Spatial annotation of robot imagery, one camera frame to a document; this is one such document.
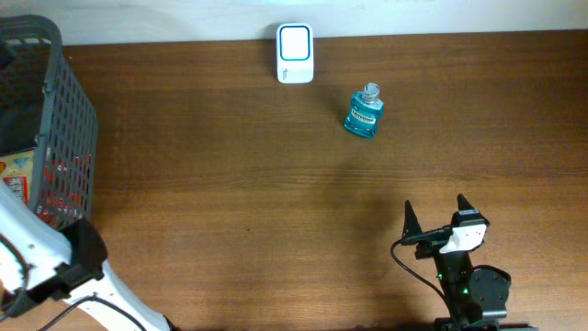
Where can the grey plastic basket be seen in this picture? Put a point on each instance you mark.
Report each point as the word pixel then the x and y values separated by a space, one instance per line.
pixel 43 106

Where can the white barcode scanner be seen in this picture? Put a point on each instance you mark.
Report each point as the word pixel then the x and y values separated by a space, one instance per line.
pixel 295 61

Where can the red snack packet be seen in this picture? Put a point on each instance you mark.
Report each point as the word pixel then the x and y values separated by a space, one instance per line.
pixel 66 189

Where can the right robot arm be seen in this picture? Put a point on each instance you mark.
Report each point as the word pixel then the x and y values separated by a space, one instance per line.
pixel 475 296

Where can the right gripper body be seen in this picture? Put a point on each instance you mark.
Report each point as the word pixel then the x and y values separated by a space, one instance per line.
pixel 430 242

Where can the blue mouthwash bottle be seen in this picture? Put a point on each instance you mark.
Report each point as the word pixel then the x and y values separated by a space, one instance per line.
pixel 366 109

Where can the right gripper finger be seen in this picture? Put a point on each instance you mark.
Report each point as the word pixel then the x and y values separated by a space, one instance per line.
pixel 464 205
pixel 411 225

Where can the yellow snack bag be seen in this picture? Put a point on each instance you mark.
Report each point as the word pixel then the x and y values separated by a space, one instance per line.
pixel 16 173

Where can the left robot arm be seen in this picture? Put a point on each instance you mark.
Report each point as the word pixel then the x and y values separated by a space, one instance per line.
pixel 39 263

